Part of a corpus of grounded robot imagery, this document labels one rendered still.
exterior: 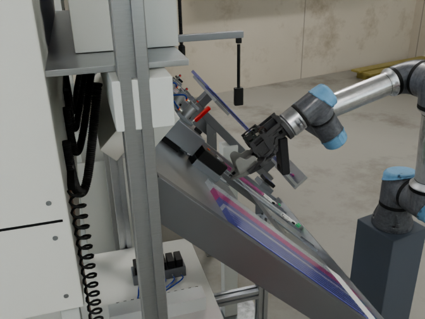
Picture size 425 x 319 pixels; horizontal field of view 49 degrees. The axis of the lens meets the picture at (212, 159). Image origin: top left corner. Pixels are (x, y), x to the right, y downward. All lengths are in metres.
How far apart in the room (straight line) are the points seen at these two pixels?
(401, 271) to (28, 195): 1.54
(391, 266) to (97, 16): 1.48
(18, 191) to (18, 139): 0.08
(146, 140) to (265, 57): 5.05
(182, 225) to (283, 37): 5.08
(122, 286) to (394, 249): 0.99
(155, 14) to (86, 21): 0.10
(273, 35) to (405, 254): 4.10
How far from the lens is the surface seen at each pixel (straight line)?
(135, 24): 0.60
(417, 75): 1.59
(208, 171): 1.08
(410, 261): 1.99
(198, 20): 5.14
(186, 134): 1.05
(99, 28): 0.75
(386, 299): 2.01
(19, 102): 0.66
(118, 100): 0.62
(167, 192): 0.73
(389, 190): 1.81
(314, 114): 1.31
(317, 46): 6.12
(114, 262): 1.56
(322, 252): 1.40
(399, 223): 1.87
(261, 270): 0.87
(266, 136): 1.27
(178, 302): 1.32
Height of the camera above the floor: 1.53
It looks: 25 degrees down
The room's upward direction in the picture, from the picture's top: 1 degrees counter-clockwise
